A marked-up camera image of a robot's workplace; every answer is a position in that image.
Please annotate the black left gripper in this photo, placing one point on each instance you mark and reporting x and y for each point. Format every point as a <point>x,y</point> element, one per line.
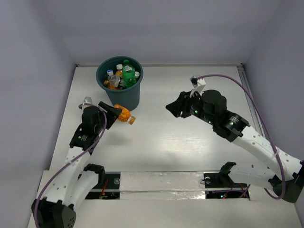
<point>107,114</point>

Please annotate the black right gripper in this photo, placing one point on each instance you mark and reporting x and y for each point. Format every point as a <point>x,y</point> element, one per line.
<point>181,103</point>

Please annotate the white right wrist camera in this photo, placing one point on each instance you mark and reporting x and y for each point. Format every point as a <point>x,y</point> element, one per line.
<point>198,85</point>

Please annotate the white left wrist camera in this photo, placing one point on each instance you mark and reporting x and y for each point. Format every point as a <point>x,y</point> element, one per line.
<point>86,103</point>

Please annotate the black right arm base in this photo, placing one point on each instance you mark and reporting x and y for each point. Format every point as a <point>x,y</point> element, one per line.
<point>220,186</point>

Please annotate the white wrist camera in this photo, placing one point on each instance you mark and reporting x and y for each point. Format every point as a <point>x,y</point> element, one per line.
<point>86,103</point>
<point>198,85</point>

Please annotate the large clear plastic bottle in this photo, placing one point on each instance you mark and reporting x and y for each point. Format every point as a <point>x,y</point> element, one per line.
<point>109,73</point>

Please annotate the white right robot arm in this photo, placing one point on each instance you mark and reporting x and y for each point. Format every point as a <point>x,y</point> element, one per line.
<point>284,174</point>

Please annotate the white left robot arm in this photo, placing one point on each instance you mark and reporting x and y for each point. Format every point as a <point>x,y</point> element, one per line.
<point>56,204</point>

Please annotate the small orange juice bottle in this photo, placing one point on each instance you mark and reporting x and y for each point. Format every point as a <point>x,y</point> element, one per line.
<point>107,84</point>

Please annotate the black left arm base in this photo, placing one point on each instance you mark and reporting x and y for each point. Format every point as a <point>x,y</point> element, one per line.
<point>109,189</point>

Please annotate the dark green plastic bin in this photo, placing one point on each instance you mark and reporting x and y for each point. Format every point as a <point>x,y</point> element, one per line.
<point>129,97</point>

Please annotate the orange label tea bottle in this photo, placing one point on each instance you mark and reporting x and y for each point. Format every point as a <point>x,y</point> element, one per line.
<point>137,75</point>

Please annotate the clear bottle black label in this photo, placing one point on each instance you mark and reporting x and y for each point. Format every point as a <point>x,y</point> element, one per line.
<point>116,81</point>

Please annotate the green soda bottle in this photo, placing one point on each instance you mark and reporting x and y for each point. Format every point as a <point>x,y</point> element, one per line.
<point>129,78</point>

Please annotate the yellow blue label bottle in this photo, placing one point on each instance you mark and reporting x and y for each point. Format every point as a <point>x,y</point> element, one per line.
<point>119,70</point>

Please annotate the small orange patterned bottle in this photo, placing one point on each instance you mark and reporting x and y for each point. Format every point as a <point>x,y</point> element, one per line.
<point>125,116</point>

